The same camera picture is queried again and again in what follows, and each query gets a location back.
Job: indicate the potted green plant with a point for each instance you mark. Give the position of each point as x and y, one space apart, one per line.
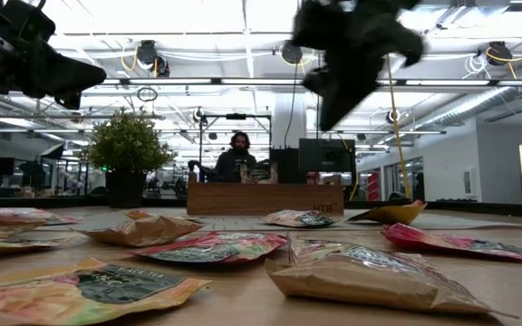
127 145

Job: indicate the grey woven placemat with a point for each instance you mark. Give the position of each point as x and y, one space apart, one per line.
243 223

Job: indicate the black computer tower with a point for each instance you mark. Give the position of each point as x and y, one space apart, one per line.
284 165

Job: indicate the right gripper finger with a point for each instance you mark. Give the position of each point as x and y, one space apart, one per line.
333 81
329 27

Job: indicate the red tea bag packet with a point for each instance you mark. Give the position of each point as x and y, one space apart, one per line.
206 249
447 242
39 213

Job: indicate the person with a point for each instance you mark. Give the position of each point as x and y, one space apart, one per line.
236 163

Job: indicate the black metal gantry frame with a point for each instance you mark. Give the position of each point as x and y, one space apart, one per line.
236 116

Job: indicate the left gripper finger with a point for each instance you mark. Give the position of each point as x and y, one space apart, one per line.
61 74
68 102

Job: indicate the wooden three-compartment box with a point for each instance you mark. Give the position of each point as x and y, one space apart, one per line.
261 199

